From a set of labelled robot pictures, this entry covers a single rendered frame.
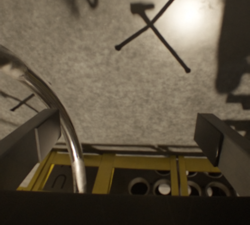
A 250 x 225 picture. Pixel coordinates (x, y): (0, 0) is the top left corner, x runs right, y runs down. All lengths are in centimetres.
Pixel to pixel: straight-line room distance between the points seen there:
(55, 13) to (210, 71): 80
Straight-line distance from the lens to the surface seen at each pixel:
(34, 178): 170
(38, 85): 21
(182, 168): 143
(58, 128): 16
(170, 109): 112
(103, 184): 142
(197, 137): 17
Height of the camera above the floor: 83
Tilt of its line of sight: 50 degrees down
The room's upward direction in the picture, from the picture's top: 167 degrees counter-clockwise
